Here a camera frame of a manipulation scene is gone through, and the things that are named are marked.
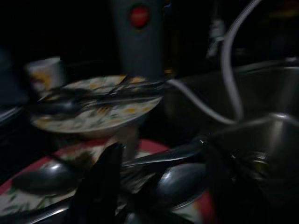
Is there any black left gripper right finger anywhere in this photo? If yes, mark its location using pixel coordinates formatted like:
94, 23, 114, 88
206, 139, 260, 224

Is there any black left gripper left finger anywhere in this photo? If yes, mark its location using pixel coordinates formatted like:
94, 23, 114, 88
70, 142, 123, 224

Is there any lemon pattern bowl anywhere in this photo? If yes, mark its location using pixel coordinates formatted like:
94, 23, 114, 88
29, 74, 164, 140

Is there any pink rimmed patterned plate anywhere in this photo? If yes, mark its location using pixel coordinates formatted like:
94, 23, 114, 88
0, 139, 221, 224

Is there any stainless steel sink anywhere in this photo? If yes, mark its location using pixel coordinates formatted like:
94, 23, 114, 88
163, 58, 299, 210

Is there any white cartoon print cup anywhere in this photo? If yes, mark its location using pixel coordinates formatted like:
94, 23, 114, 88
24, 56, 67, 94

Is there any grey water filter canister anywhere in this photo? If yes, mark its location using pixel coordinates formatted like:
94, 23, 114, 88
111, 0, 168, 80

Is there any chrome faucet pipe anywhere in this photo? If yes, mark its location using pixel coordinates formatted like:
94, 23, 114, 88
205, 13, 228, 59

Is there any white water hose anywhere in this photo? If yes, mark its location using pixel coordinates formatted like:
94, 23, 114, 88
166, 0, 266, 126

